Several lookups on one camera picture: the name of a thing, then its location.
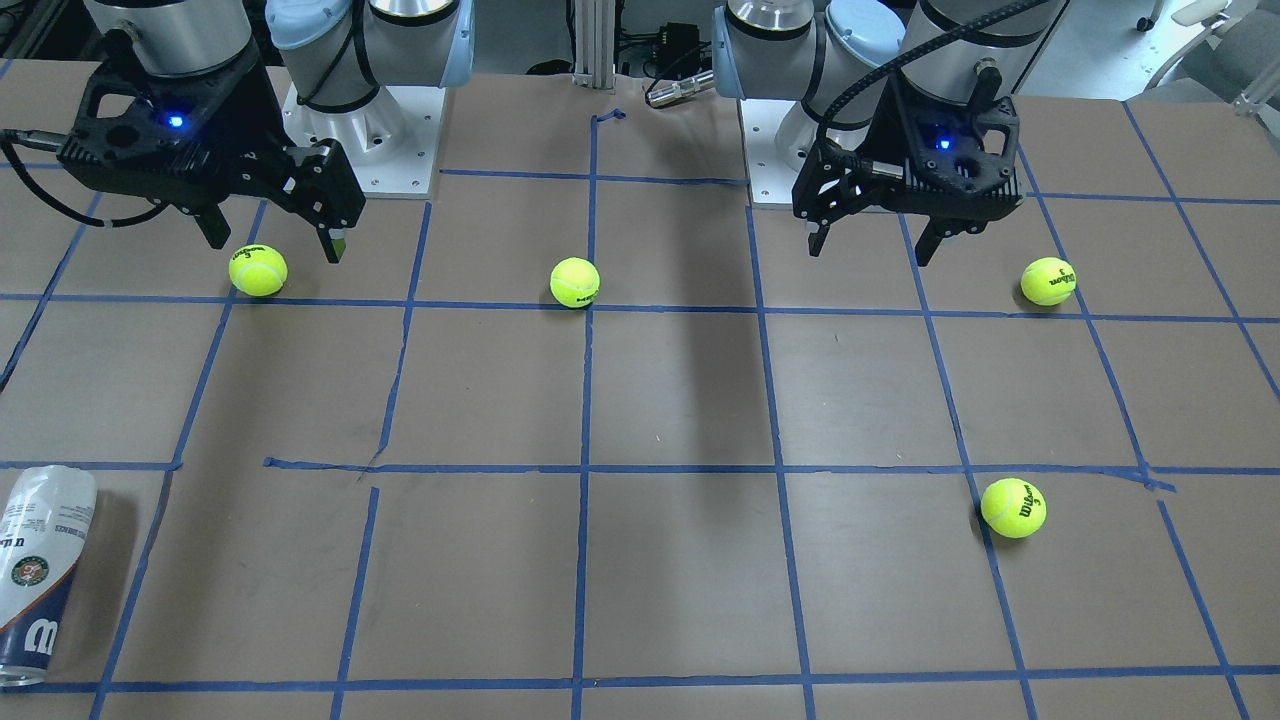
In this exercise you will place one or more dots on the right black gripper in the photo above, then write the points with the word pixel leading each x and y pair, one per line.
pixel 252 128

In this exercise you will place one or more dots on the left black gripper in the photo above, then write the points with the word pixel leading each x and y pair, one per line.
pixel 868 140

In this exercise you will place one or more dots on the clear tennis ball can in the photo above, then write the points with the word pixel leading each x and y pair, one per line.
pixel 45 524

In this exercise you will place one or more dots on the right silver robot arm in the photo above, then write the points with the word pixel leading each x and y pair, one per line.
pixel 339 53

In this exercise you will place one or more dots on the far tennis ball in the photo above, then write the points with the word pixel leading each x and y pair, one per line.
pixel 257 270
pixel 1048 282

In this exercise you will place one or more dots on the tennis ball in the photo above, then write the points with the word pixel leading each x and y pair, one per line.
pixel 574 282
pixel 1048 282
pixel 1013 508
pixel 257 270

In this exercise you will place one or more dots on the near tennis ball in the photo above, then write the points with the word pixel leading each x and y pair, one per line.
pixel 1013 508

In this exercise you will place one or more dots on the centre tennis ball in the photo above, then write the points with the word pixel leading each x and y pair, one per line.
pixel 574 282

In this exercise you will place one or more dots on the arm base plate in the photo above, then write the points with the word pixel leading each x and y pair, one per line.
pixel 777 135
pixel 392 143

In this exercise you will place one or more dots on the aluminium frame post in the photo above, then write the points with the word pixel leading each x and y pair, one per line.
pixel 594 36

